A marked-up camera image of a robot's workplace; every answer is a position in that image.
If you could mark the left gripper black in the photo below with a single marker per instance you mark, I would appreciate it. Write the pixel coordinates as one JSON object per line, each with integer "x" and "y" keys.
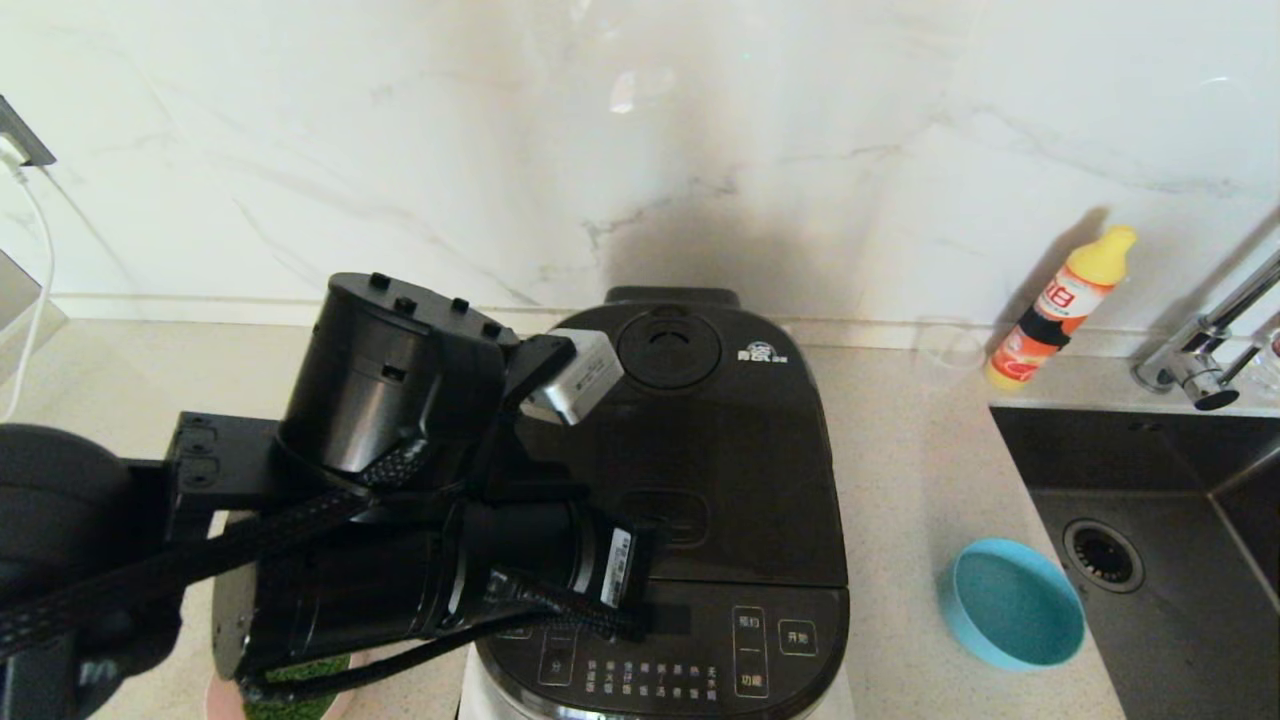
{"x": 540, "y": 570}

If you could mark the black rice cooker lid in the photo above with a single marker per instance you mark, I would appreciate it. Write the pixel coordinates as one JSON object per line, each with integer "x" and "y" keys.
{"x": 740, "y": 450}

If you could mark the green pellets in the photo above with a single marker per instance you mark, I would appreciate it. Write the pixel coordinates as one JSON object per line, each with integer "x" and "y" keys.
{"x": 300, "y": 710}

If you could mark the pink bowl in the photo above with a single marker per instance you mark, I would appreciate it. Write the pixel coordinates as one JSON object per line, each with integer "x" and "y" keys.
{"x": 222, "y": 705}

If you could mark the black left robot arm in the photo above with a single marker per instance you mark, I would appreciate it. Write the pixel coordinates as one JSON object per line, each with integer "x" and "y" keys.
{"x": 400, "y": 380}

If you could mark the light blue bowl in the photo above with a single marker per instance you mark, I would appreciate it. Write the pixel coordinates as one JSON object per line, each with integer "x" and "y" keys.
{"x": 1010, "y": 610}

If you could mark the clear plastic cup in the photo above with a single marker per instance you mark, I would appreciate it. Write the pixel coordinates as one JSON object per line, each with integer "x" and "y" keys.
{"x": 950, "y": 360}

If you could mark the round sink drain strainer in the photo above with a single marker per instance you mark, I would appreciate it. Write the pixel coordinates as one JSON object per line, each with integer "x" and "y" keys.
{"x": 1103, "y": 556}

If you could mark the orange bottle with yellow cap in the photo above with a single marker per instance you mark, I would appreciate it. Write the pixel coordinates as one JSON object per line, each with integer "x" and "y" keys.
{"x": 1050, "y": 310}

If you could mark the grey metal container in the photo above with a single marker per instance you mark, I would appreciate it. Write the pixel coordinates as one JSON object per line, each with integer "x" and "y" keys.
{"x": 15, "y": 300}

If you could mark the stainless steel sink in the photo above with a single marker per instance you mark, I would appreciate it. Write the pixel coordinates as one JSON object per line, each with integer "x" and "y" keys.
{"x": 1180, "y": 650}

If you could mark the chrome faucet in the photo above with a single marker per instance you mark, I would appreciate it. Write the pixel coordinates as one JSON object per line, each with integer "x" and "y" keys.
{"x": 1195, "y": 370}

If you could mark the clear glass jar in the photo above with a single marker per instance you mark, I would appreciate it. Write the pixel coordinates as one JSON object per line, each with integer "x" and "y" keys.
{"x": 1272, "y": 365}

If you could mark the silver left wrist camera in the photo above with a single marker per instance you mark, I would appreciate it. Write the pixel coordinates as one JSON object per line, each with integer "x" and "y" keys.
{"x": 580, "y": 380}

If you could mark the grey wall socket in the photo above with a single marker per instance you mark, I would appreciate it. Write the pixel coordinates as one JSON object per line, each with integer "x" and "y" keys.
{"x": 25, "y": 140}

